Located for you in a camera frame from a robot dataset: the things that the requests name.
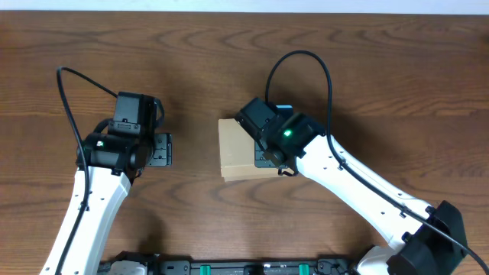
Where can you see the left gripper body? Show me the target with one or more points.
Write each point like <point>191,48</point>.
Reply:
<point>163,148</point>

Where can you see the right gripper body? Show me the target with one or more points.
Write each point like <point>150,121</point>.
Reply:
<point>259,153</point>

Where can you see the cardboard box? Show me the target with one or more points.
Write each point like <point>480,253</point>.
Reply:
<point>237,156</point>

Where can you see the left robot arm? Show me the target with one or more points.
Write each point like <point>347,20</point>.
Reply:
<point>108,161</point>

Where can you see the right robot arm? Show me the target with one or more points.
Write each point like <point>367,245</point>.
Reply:
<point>420,239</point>

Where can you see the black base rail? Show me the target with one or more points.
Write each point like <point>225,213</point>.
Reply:
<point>137,263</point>

